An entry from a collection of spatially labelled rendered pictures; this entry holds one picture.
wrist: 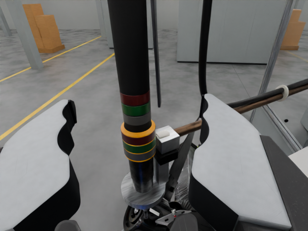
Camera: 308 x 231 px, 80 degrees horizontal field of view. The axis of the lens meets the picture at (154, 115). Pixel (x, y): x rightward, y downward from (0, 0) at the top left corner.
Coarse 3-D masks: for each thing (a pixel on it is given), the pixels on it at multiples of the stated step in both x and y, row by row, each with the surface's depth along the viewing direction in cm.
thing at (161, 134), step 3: (159, 132) 26; (162, 132) 26; (165, 132) 26; (168, 132) 26; (156, 135) 26; (159, 135) 25; (162, 135) 25; (165, 135) 25; (168, 135) 26; (156, 138) 26; (159, 138) 25; (156, 141) 26; (156, 144) 26
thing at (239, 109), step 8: (296, 88) 37; (304, 88) 38; (272, 96) 35; (280, 96) 35; (248, 104) 32; (256, 104) 33; (264, 104) 34; (240, 112) 31; (200, 120) 29; (176, 128) 27; (184, 128) 27; (192, 128) 27; (200, 128) 28
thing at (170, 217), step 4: (180, 212) 48; (188, 212) 47; (164, 216) 47; (168, 216) 47; (172, 216) 46; (176, 216) 46; (156, 220) 45; (160, 220) 45; (164, 220) 44; (168, 220) 44; (172, 220) 43; (164, 224) 42
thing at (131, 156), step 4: (124, 148) 24; (124, 152) 24; (128, 152) 23; (148, 152) 23; (152, 152) 24; (128, 156) 24; (132, 156) 23; (136, 156) 23; (140, 156) 23; (144, 156) 23; (148, 156) 23; (136, 160) 23; (140, 160) 23
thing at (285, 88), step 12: (204, 0) 19; (204, 12) 20; (204, 24) 20; (204, 36) 21; (204, 48) 22; (204, 60) 22; (204, 72) 23; (204, 84) 24; (300, 84) 37; (264, 96) 33
